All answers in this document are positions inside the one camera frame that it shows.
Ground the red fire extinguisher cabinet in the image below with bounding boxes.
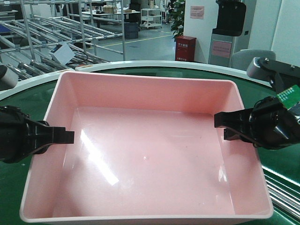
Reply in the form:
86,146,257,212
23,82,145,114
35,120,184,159
175,36,196,62

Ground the metal roller rack shelving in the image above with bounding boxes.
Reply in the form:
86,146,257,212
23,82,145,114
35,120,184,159
0,0,125,75

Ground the green circuit board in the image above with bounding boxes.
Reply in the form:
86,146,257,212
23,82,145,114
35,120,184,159
277,85,300,110

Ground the pink wall notice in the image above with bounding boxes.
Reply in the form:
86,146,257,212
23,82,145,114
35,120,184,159
190,6,205,19

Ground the dark grey storage crate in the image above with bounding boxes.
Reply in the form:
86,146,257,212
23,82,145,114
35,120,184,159
124,22,139,39

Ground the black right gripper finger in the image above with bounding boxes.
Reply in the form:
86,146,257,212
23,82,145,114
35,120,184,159
224,129,257,147
214,109,252,131

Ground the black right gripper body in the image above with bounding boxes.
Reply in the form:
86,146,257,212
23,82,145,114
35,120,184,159
249,97,300,150

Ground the white control box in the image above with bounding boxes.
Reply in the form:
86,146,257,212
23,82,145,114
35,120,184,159
49,43,75,65

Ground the white outer conveyor rim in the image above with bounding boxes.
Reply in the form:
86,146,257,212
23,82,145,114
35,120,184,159
0,60,270,100

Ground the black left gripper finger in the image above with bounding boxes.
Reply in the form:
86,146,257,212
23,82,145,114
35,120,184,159
25,119,75,155

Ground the pink plastic bin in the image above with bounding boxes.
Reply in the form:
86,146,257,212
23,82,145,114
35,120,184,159
20,72,273,225

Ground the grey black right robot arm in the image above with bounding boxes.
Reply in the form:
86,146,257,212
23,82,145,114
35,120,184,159
214,57,300,150

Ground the green potted plant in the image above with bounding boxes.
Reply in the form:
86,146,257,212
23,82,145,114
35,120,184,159
170,0,186,40

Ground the steel conveyor rollers right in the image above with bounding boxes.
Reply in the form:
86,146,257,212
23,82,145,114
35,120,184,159
264,173,300,222

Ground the grey upholstered chair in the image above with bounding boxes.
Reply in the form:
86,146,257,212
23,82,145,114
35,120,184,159
230,49,276,71

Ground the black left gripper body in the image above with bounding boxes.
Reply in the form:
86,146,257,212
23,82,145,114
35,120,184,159
0,105,30,164

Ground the white utility cart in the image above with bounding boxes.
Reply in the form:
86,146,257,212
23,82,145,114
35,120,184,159
140,8,162,29

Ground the grey kiosk with black top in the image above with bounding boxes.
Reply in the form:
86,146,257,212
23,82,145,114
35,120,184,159
208,0,246,67

